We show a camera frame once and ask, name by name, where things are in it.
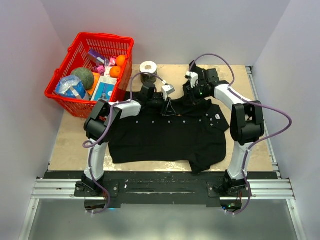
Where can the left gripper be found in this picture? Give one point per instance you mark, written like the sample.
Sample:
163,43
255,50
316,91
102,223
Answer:
169,110

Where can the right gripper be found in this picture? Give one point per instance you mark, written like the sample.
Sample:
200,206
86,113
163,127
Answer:
190,93

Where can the black button shirt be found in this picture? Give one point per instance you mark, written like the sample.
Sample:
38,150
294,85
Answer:
196,142

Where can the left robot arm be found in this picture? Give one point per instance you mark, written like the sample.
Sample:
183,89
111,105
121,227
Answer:
101,125

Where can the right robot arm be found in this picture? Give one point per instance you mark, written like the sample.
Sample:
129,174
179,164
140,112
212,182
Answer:
246,123

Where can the orange fruit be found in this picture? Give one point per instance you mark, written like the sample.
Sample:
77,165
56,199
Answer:
115,72
120,60

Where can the blue white box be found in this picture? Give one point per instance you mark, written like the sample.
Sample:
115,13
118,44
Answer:
104,89

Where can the purple box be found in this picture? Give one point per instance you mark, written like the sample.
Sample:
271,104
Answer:
96,57

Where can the green melon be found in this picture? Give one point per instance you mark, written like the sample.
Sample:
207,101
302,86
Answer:
85,75

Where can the blue white plastic bag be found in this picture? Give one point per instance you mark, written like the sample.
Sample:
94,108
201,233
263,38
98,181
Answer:
72,87

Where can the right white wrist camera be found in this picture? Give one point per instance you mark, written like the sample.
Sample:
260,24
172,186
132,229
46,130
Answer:
193,78

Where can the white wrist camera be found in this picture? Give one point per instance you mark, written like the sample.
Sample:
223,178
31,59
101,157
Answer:
193,78
167,90

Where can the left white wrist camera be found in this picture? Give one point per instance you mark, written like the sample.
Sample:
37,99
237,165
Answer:
167,90

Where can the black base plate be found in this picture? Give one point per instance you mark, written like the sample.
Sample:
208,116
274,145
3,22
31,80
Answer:
211,189

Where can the aluminium rail frame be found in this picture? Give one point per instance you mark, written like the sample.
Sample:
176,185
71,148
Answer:
60,185

